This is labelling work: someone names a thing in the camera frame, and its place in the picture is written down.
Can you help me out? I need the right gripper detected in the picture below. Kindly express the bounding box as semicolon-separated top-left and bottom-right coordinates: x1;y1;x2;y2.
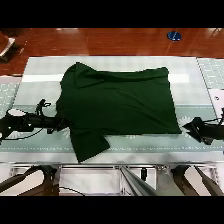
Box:
181;116;215;146

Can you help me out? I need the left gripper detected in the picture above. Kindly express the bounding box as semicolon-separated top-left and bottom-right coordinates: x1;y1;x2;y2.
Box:
45;114;68;135

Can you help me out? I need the dark green T-shirt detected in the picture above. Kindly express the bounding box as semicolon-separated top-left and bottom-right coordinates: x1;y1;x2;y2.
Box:
54;61;183;164

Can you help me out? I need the black cable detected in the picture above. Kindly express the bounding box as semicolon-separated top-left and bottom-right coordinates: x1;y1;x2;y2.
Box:
1;127;46;141
58;185;86;197

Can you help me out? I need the silver frame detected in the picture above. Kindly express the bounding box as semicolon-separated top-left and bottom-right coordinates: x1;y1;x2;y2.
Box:
0;161;224;197

